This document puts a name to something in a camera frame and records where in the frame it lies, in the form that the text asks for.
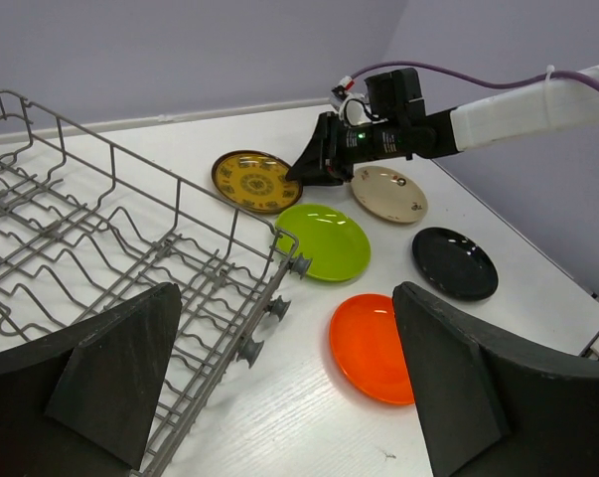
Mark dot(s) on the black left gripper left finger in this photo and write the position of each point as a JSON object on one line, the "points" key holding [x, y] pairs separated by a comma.
{"points": [[81, 401]]}

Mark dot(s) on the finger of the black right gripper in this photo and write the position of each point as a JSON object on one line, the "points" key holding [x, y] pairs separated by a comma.
{"points": [[316, 164]]}

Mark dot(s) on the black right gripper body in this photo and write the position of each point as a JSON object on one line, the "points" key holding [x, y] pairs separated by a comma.
{"points": [[351, 145]]}

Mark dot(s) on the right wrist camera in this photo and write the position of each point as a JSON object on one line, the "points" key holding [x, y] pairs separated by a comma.
{"points": [[394, 96]]}

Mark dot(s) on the cream floral plate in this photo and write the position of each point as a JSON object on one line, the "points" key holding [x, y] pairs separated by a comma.
{"points": [[389, 195]]}

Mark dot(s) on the orange plate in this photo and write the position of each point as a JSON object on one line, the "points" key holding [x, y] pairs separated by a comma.
{"points": [[365, 345]]}

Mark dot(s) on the yellow patterned plate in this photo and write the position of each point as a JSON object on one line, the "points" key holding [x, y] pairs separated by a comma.
{"points": [[255, 181]]}

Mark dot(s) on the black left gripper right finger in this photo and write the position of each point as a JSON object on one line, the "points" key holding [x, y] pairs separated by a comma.
{"points": [[492, 403]]}

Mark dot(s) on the black plate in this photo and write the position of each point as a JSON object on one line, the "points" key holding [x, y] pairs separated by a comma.
{"points": [[454, 264]]}

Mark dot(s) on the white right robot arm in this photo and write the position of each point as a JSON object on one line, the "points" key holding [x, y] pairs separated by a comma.
{"points": [[554, 100]]}

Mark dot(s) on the lime green plate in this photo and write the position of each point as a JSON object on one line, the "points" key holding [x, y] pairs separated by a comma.
{"points": [[337, 246]]}

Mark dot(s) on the grey wire dish rack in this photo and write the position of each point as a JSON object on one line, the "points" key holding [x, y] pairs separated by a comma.
{"points": [[86, 224]]}

